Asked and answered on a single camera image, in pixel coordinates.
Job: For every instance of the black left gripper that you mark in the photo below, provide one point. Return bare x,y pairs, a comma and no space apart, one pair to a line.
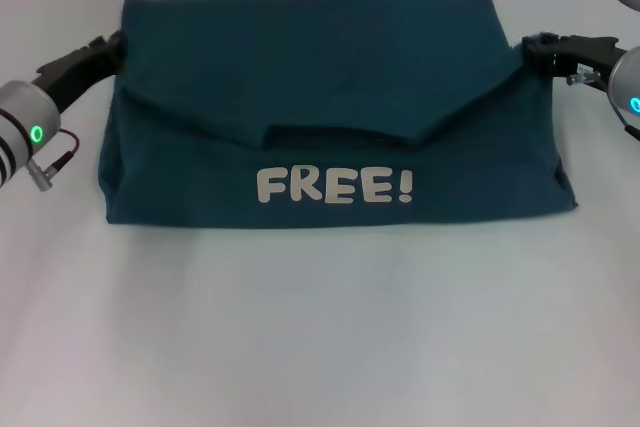
75,72

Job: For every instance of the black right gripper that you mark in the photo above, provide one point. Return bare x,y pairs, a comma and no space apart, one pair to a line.
592,54

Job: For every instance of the blue teal shirt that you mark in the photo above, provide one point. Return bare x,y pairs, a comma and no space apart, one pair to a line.
340,107

